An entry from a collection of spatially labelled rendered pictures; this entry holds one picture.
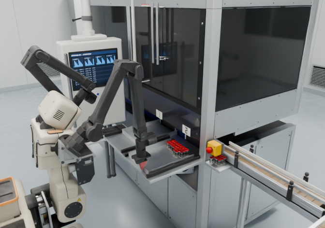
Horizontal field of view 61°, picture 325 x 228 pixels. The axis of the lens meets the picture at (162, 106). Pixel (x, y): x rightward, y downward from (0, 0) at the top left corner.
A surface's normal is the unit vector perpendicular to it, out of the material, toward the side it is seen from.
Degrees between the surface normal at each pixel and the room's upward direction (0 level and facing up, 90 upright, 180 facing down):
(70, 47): 90
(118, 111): 90
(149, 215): 0
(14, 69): 90
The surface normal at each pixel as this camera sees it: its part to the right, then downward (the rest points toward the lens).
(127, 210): 0.00, -0.93
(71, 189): 0.55, 0.29
